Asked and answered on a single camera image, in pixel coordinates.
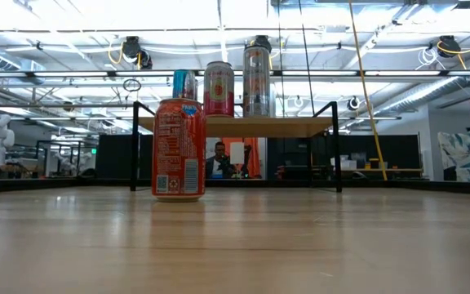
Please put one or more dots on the black aluminium table frame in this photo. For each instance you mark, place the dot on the black aluminium table frame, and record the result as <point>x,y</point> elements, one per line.
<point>10,186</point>

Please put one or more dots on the wooden shelf black metal legs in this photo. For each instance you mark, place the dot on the wooden shelf black metal legs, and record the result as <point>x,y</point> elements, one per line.
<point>280,127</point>

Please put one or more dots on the white rectangular panel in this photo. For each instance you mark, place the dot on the white rectangular panel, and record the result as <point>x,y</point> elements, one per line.
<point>237,153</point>

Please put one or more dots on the teal and white artwork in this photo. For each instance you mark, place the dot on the teal and white artwork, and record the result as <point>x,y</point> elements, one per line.
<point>457,157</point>

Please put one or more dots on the red-orange Fanta can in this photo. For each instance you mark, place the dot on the red-orange Fanta can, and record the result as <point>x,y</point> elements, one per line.
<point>178,155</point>

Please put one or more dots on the white and red soda can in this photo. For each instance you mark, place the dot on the white and red soda can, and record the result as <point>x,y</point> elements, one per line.
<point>218,98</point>

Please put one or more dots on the slim silver can blue tab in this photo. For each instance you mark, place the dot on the slim silver can blue tab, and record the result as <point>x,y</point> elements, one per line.
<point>193,87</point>

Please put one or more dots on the dark blue patterned slim can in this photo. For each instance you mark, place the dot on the dark blue patterned slim can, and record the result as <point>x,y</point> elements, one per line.
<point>180,83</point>

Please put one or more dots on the tall silver can black lid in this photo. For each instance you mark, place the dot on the tall silver can black lid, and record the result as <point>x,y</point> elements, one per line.
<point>256,90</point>

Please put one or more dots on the orange cloth panel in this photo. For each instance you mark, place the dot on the orange cloth panel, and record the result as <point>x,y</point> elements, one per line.
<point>254,155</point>

